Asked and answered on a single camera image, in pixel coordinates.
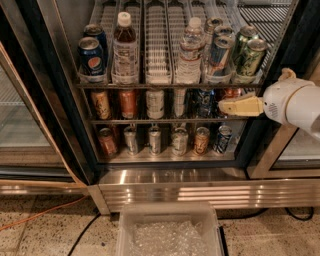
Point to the white can middle shelf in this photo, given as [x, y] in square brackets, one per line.
[155, 103]

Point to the rear Pepsi can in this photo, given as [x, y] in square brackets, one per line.
[97, 31]

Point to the stainless steel fridge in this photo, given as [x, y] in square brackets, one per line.
[266, 164]

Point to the red can middle shelf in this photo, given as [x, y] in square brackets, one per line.
[228, 93]

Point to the silver can bottom left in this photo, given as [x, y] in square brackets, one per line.
[131, 140]

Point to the blue energy can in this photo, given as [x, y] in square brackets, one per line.
[219, 55]
[223, 30]

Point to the orange can middle shelf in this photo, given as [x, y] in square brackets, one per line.
[128, 103]

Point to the gold can bottom shelf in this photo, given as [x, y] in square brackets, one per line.
[201, 140]

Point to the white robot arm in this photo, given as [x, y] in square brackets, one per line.
[289, 101]

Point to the silver can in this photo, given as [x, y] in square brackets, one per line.
[154, 140]
[131, 140]
[211, 23]

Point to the brown tea bottle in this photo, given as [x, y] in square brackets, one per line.
[125, 47]

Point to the front Pepsi can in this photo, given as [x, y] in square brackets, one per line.
[91, 56]

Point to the orange can shelf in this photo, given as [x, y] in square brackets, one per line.
[128, 103]
[107, 141]

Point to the middle blue energy can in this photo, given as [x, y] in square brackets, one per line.
[223, 30]

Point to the clear plastic bin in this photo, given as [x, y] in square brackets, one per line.
[169, 229]

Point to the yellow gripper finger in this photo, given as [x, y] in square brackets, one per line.
[248, 105]
[287, 73]

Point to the silver can middle shelf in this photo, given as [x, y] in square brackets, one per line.
[179, 102]

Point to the silver can bottom centre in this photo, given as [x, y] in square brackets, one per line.
[154, 140]

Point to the dark blue can middle shelf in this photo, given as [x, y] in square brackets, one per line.
[204, 99]

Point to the pepsi can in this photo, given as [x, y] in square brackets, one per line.
[97, 31]
[91, 56]

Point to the blue can bottom shelf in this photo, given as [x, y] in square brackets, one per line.
[223, 137]

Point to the gold can middle shelf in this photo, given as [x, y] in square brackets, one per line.
[101, 104]

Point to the green can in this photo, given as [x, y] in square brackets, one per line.
[252, 57]
[245, 34]

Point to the open glass fridge door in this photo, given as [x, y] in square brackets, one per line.
[30, 160]

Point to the front blue energy can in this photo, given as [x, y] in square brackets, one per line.
[219, 55]

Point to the white can shelf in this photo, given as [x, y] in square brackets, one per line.
[179, 141]
[155, 103]

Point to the gold can shelf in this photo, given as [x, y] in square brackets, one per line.
[201, 140]
[101, 104]

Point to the clear water bottle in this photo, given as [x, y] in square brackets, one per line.
[191, 48]

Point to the orange can bottom shelf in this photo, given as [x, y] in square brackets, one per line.
[107, 141]

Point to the rear silver can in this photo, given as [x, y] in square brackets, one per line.
[211, 23]

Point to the white can bottom shelf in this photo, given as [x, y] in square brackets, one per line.
[179, 141]

